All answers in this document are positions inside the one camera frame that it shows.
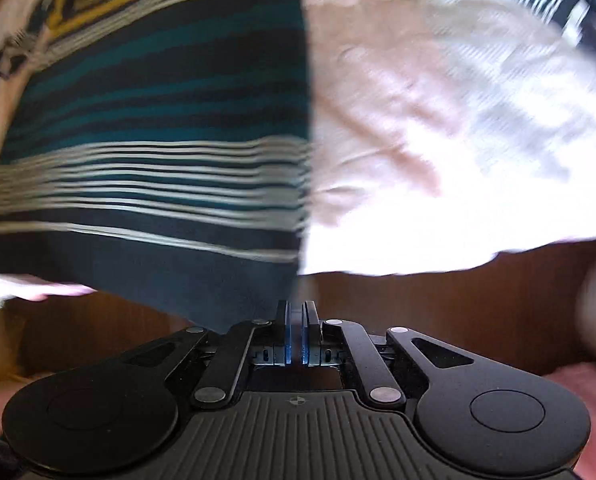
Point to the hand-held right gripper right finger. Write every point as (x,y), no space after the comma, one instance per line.
(307,340)

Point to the pink cloth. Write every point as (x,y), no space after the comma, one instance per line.
(593,400)

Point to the pink bed sheet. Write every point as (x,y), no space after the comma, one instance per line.
(428,135)

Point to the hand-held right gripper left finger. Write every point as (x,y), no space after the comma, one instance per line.
(287,340)

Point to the striped knit shirt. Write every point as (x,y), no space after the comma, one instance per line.
(152,110)

